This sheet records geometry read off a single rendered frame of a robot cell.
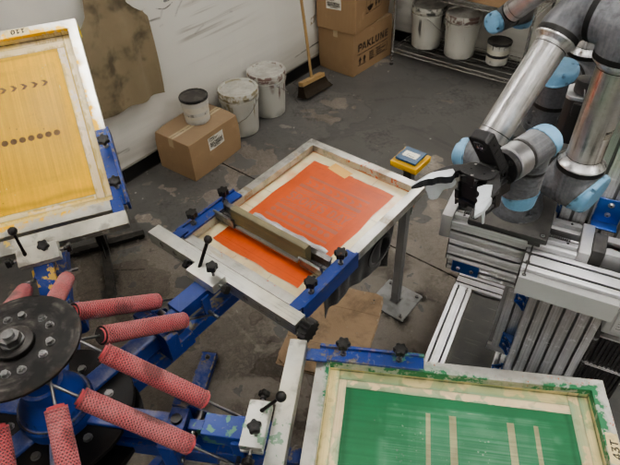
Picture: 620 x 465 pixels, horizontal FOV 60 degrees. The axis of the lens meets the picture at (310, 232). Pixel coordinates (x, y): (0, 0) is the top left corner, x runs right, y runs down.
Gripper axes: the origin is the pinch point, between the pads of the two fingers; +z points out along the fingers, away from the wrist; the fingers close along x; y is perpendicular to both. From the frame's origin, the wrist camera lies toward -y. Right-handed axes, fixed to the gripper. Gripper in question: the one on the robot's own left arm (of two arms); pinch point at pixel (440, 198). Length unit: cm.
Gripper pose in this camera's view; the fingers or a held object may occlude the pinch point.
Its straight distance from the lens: 102.8
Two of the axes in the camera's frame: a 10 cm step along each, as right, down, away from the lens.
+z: -7.8, 4.5, -4.4
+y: 1.2, 7.9, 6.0
